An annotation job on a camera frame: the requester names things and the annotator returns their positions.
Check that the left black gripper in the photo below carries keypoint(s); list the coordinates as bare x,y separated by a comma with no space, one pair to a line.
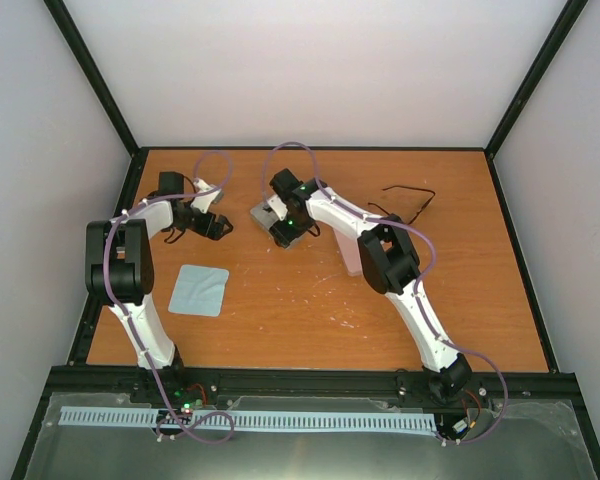
215,232

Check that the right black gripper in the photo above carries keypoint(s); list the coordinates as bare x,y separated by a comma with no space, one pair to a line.
283,237

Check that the grey glasses case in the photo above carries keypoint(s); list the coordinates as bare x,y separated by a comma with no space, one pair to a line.
263,216

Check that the pink glasses case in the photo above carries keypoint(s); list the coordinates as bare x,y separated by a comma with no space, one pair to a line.
349,251

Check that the blue cleaning cloth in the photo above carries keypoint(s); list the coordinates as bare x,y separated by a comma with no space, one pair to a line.
199,291

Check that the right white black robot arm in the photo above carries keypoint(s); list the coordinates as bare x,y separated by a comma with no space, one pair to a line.
387,259

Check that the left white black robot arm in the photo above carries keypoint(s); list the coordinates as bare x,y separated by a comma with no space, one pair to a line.
119,268

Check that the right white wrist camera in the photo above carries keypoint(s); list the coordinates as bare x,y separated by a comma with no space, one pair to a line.
277,206

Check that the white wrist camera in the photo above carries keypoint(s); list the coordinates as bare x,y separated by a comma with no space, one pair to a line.
277,206
205,195

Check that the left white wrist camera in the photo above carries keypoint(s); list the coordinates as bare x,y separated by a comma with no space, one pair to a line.
205,195

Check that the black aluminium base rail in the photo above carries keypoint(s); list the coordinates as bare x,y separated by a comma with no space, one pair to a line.
219,386

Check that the black cage frame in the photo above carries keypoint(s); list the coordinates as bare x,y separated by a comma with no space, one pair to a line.
105,95

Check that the blue slotted cable duct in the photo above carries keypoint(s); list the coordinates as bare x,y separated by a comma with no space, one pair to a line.
255,421

